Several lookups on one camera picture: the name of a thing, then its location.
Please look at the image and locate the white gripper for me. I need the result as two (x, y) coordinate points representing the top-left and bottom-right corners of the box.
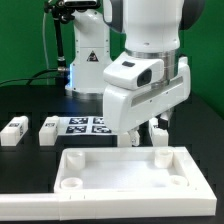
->
(103, 54), (190, 147)

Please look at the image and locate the white desk top tray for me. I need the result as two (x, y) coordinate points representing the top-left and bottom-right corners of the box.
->
(54, 147), (196, 193)

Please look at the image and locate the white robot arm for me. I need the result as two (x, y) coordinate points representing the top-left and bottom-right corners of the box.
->
(65, 0), (206, 146)

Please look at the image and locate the fiducial marker sheet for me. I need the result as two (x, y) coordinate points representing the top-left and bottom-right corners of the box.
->
(58, 116), (112, 136)

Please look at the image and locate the white L-shaped corner guide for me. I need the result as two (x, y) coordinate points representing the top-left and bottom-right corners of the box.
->
(0, 146), (218, 222)

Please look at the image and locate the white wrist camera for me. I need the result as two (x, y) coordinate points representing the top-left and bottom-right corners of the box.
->
(103, 59), (164, 90)

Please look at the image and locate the black cable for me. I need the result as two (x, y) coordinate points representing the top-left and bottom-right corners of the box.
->
(0, 68), (69, 88)

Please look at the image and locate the grey cable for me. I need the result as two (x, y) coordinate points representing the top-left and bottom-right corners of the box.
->
(41, 13), (51, 85)

